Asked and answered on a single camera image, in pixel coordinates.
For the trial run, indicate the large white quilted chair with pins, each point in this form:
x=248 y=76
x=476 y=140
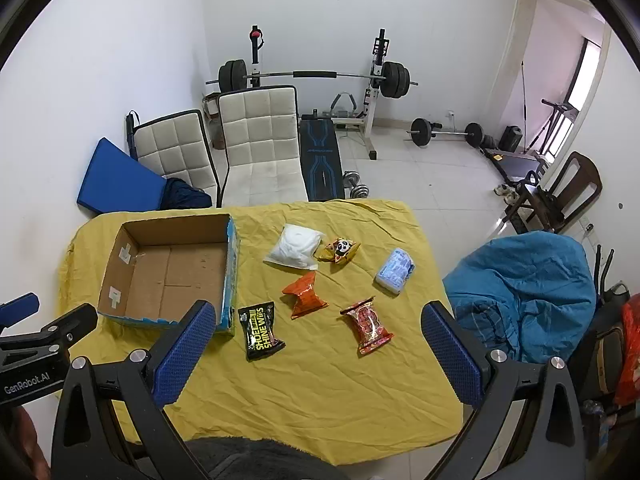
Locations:
x=260 y=135

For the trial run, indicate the person's dark fleece clothing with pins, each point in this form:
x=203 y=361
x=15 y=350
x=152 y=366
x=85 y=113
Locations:
x=250 y=460

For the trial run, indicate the black bag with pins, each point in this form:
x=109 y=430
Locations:
x=602 y=355

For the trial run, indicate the black treadmill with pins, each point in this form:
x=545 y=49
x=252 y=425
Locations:
x=515 y=162

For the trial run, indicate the dark wooden chair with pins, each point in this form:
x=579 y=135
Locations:
x=582 y=175

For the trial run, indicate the pair of slippers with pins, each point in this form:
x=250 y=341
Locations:
x=506 y=193

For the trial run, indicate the white soft packet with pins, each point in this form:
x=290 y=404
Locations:
x=295 y=247

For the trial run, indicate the white barbell rack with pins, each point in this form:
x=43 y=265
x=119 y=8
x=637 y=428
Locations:
x=372 y=110

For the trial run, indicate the red snack packet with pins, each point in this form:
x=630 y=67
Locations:
x=367 y=325

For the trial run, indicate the orange bag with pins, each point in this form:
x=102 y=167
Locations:
x=630 y=355

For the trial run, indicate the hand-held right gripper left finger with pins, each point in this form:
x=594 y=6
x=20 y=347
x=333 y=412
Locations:
x=185 y=355

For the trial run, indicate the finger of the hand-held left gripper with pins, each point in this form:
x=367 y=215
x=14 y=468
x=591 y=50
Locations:
x=60 y=327
x=22 y=306

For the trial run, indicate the cardboard box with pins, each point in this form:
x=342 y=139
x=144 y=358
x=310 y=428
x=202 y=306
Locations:
x=165 y=270

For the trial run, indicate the short barbell with plates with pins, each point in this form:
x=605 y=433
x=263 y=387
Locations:
x=450 y=133

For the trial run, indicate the small white quilted chair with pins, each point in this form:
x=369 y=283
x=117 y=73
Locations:
x=170 y=145

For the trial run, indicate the black exercise machine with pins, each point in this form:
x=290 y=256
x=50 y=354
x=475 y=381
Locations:
x=555 y=120

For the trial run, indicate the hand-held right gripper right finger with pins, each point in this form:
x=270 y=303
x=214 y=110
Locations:
x=452 y=355

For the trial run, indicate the black wipes packet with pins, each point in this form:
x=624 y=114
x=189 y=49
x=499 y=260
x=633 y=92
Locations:
x=260 y=332

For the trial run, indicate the black speaker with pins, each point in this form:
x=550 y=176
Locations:
x=511 y=139

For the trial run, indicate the blue bean bag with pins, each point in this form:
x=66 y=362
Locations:
x=530 y=290

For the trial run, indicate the black blue weight bench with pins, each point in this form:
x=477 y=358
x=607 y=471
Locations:
x=322 y=160

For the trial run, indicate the yellow panda snack packet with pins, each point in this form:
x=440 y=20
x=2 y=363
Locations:
x=340 y=251

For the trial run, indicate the brown jar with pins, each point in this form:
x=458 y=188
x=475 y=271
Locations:
x=218 y=135

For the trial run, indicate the orange snack packet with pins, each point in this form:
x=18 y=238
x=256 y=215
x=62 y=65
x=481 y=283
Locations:
x=306 y=297

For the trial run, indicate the chrome dumbbell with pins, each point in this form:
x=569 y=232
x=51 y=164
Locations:
x=360 y=191
x=351 y=177

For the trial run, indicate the yellow tablecloth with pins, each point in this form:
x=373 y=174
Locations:
x=325 y=400

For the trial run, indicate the racked barbell with plates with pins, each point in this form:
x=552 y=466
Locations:
x=315 y=74

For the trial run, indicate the dark blue cloth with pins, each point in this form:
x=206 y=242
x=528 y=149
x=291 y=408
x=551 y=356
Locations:
x=185 y=195

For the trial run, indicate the blue foam mat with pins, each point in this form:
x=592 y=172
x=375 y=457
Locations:
x=115 y=180

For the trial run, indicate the blue white tissue packet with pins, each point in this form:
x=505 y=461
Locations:
x=395 y=270

